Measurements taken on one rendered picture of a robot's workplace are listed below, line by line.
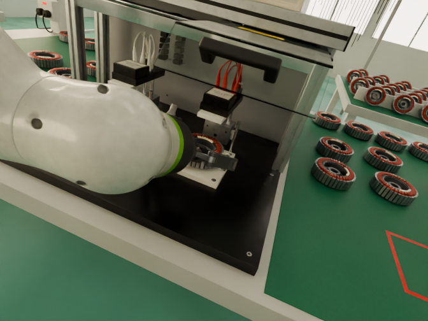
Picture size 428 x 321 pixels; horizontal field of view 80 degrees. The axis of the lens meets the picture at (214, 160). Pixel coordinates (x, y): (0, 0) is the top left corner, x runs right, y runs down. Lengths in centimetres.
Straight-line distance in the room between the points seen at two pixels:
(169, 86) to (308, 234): 60
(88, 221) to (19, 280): 91
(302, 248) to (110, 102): 43
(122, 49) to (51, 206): 58
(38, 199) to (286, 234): 47
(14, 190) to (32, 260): 86
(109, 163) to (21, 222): 137
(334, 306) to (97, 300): 97
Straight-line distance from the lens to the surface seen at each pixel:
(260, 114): 80
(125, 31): 93
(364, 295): 55
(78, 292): 130
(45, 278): 136
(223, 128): 70
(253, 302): 45
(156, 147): 24
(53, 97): 27
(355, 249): 62
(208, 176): 56
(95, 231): 50
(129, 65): 70
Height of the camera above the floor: 112
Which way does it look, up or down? 33 degrees down
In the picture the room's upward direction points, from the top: 14 degrees clockwise
